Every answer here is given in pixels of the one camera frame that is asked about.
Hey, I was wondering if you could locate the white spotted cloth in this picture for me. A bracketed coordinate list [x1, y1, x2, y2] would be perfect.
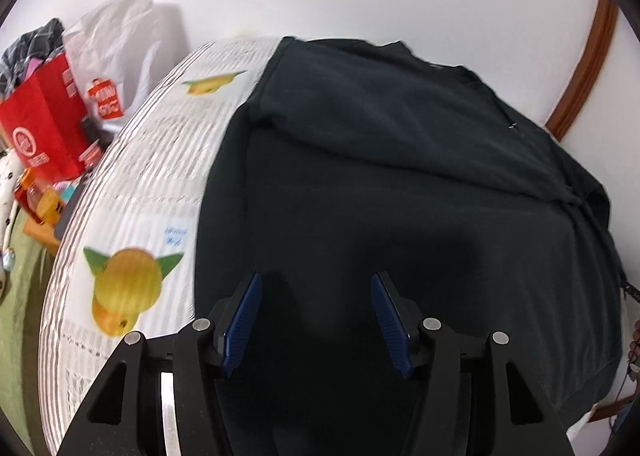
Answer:
[0, 151, 27, 249]

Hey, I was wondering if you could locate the brown wooden door frame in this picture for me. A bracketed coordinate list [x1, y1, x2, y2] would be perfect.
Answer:
[545, 0, 621, 141]

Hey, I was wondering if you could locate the red paper bag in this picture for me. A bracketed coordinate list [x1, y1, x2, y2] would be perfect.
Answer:
[0, 53, 103, 181]

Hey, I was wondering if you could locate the fruit print tablecloth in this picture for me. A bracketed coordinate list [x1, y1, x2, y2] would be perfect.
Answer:
[37, 36, 616, 456]

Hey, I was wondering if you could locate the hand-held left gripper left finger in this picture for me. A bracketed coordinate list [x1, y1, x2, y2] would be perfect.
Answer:
[56, 271, 264, 456]

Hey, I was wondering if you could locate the green floor mat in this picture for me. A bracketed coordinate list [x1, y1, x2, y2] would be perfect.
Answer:
[0, 213, 58, 442]

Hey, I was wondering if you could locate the white plastic bag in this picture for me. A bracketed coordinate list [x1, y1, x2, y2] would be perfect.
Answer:
[62, 0, 191, 137]

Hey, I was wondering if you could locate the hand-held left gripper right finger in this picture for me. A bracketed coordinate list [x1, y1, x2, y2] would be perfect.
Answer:
[370, 271, 576, 456]

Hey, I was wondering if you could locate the orange drink bottle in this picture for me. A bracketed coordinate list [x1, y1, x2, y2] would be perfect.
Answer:
[15, 171, 67, 227]

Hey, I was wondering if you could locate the black sweatshirt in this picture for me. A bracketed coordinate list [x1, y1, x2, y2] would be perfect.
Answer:
[192, 36, 628, 439]

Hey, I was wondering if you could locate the dark plaid cloth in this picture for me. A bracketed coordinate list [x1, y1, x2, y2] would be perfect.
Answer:
[0, 18, 67, 101]

